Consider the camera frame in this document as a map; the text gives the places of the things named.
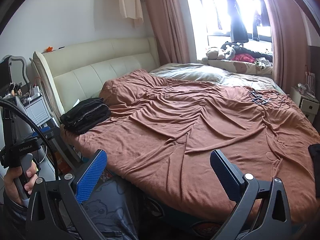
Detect printed windowsill cushion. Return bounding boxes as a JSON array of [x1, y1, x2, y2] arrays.
[[197, 59, 274, 75]]

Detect red cloth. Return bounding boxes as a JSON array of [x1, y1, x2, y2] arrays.
[[231, 53, 255, 62]]

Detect black cloth on windowsill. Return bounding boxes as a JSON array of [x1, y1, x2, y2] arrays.
[[240, 47, 273, 62]]

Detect hanging black dress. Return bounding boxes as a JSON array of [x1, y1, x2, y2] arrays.
[[224, 0, 249, 43]]

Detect black and white plush toy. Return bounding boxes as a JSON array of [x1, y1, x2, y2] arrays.
[[220, 41, 244, 60]]

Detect black cables on bed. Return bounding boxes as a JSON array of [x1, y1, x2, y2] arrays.
[[249, 89, 290, 108]]

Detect orange box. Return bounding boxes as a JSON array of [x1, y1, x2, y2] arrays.
[[54, 150, 70, 173]]

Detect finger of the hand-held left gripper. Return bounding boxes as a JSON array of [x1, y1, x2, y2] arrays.
[[37, 119, 62, 143]]

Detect hanging dark clothes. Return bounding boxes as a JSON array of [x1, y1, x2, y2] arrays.
[[251, 0, 270, 42]]

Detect grey scalloped mirror frame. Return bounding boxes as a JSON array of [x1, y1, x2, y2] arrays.
[[0, 54, 30, 98]]

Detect cream padded headboard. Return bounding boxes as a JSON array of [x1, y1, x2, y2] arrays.
[[31, 37, 160, 125]]

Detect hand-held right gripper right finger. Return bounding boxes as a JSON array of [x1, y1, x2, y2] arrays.
[[210, 150, 293, 240]]

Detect grey wardrobe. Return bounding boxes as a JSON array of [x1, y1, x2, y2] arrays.
[[309, 45, 320, 80]]

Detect white wire rack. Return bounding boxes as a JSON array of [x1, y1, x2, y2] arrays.
[[304, 65, 317, 98]]

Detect white drawer unit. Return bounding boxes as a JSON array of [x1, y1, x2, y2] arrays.
[[24, 85, 53, 128]]

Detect stack of folded black clothes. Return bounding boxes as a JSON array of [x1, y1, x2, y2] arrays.
[[59, 97, 112, 135]]

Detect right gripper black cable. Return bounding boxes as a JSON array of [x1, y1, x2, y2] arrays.
[[0, 97, 62, 182]]

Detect white nightstand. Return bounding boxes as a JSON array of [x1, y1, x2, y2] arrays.
[[290, 86, 320, 117]]

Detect person's left hand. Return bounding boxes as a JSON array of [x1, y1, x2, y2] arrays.
[[4, 161, 42, 208]]

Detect person's printed pyjama leg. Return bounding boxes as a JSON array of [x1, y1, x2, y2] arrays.
[[81, 175, 140, 240]]

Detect small dark cloth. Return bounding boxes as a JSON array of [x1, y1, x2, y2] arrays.
[[308, 144, 320, 167]]

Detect cream hanging cloth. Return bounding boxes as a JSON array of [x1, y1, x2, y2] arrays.
[[117, 0, 144, 28]]

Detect blue cartoon bedsheet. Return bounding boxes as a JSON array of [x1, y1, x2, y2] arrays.
[[67, 140, 250, 240]]

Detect person's left forearm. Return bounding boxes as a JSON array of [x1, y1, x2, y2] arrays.
[[0, 195, 29, 240]]

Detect pink curtain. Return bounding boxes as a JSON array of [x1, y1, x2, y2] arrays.
[[140, 0, 198, 67], [255, 0, 320, 93]]

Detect brown blanket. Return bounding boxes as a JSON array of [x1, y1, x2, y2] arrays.
[[61, 69, 320, 224]]

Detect window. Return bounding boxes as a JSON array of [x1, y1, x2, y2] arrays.
[[184, 0, 273, 60]]

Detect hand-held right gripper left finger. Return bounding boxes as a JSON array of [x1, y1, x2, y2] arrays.
[[25, 149, 108, 240]]

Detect white pillow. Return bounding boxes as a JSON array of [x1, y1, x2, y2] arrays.
[[149, 63, 283, 93]]

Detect beige plush toy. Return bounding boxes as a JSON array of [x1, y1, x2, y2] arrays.
[[201, 47, 227, 65]]

